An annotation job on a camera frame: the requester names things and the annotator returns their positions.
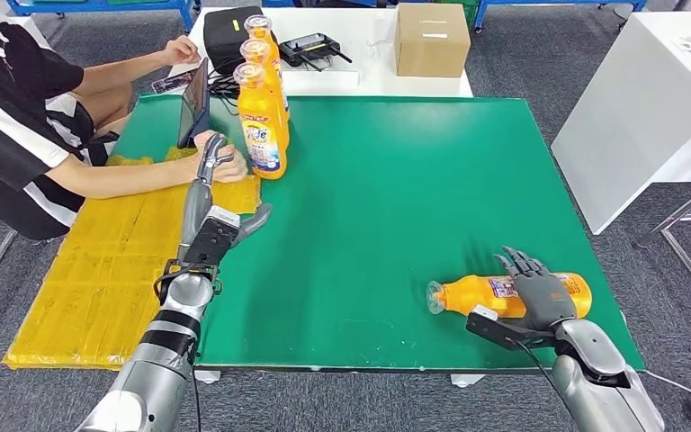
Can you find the yellow taped cardboard sheet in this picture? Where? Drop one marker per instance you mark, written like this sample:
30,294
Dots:
101,286

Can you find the person's left hand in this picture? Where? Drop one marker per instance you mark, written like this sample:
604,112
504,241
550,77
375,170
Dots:
181,50

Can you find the brown cardboard box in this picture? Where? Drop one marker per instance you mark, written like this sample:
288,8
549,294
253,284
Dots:
432,44

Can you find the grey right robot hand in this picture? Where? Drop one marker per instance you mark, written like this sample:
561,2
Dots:
545,298

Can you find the person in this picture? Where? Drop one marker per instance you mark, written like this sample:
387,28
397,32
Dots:
0,149

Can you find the smartphone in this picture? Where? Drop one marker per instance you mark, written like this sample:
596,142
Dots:
169,82

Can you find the large white table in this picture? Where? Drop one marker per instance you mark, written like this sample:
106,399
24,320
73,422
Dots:
637,125

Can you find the person's left forearm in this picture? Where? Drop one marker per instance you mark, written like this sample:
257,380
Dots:
119,74

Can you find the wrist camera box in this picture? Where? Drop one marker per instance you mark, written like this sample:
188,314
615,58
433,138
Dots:
214,238
494,328

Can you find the grey metal table leg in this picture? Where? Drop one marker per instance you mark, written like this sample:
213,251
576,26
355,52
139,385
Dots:
662,228

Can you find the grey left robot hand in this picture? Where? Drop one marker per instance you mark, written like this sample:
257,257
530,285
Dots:
196,203

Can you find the white table bracket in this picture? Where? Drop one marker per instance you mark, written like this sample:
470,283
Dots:
207,377
466,380

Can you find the black remote controller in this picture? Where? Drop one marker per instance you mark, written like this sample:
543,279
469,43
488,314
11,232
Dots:
310,49

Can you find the orange detergent bottle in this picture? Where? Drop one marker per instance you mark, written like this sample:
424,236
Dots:
259,27
259,137
257,52
464,295

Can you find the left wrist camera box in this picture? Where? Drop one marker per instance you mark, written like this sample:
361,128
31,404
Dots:
214,238

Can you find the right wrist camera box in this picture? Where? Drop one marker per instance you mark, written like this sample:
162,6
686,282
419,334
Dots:
494,328

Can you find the dark tablet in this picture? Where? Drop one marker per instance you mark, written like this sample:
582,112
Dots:
193,104

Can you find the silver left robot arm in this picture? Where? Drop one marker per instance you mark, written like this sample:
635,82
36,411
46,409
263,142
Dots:
166,358

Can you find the person's right hand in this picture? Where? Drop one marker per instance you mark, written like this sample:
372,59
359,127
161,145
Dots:
232,170

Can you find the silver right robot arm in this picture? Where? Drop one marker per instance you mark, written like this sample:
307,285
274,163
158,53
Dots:
596,381

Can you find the blue metal rack frame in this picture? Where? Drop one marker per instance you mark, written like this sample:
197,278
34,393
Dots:
479,15

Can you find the black carrying case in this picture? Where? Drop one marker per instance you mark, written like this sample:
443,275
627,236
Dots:
223,39

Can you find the person's right forearm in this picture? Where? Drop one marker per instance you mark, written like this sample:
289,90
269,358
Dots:
131,179

